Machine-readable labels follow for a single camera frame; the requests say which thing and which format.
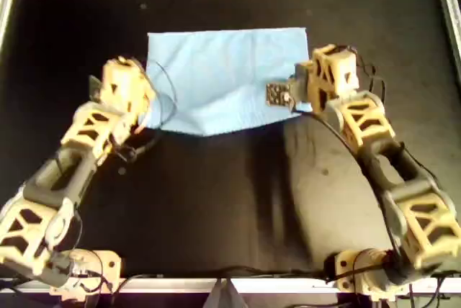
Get light blue microfibre cloth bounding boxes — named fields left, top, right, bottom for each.
left=146, top=26, right=313, bottom=138

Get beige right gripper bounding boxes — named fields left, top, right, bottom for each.
left=294, top=58, right=315, bottom=76

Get beige left arm base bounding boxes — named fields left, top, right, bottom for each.
left=50, top=250, right=122, bottom=304

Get gray right camera bracket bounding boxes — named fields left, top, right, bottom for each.
left=289, top=68, right=313, bottom=112

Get aluminium frame rail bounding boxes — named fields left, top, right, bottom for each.
left=0, top=0, right=19, bottom=60
left=0, top=276, right=461, bottom=295
left=433, top=0, right=461, bottom=89

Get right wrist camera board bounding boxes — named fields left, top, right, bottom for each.
left=265, top=83, right=292, bottom=107

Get thick black camera cable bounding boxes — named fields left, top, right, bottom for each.
left=291, top=106, right=404, bottom=262

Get beige right arm base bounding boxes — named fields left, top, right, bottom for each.
left=326, top=248, right=382, bottom=304

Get arm thin wires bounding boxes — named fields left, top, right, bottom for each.
left=351, top=47, right=387, bottom=107
left=107, top=58, right=180, bottom=163

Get left base cable bundle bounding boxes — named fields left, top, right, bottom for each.
left=53, top=250, right=122, bottom=305

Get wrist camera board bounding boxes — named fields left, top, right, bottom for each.
left=88, top=75, right=104, bottom=103
left=265, top=83, right=292, bottom=107

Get gray triangular camera stand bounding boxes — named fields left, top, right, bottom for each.
left=202, top=277, right=249, bottom=308

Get left arm thin wires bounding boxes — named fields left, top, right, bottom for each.
left=107, top=58, right=180, bottom=163

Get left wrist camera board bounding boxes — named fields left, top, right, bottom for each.
left=88, top=75, right=104, bottom=103

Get right arm thin wires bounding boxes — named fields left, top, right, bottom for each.
left=351, top=47, right=387, bottom=107

